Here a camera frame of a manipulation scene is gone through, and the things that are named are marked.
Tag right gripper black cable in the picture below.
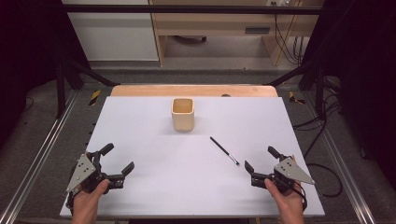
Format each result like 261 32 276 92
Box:
290 181 309 214

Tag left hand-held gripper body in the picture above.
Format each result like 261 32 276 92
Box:
64 151 126 194

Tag beige square cup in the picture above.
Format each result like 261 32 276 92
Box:
171 97 195 133

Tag black frame strut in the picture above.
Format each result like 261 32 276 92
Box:
55 58 121 119
263 58 329 121

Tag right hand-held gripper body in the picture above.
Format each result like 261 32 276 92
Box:
250 154 316 194

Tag person's left hand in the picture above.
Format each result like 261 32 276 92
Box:
71 178 111 209

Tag black curtain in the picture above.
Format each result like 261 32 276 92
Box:
303 0 396 190
0 0 92 150

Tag white power strip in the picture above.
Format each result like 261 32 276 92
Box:
266 0 295 7

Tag black pen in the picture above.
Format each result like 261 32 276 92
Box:
209 135 241 166

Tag yellow black tape marker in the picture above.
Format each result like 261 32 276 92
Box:
88 90 102 106
288 91 306 105

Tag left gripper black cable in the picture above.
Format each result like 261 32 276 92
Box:
64 189 77 217

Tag bundle of black floor cables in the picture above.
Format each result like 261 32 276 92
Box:
291 77 344 133

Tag person's right hand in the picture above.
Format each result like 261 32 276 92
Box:
264 177 305 212

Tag aluminium floor rail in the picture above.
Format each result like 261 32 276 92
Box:
302 90 378 224
0 89 79 224

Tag black horizontal frame bar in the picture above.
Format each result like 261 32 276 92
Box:
62 4 325 15

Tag wooden table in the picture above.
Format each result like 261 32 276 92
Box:
110 84 279 98

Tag hanging black cables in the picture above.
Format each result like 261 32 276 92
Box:
273 13 305 67

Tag white table board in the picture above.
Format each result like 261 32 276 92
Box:
59 95 326 218

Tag black looped floor cable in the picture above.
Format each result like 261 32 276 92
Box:
303 119 344 199

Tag white cabinet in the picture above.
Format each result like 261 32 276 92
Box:
61 0 160 62

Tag light wooden desk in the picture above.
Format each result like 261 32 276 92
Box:
148 0 325 67

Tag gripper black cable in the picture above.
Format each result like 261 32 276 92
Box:
64 189 77 217
290 181 309 214

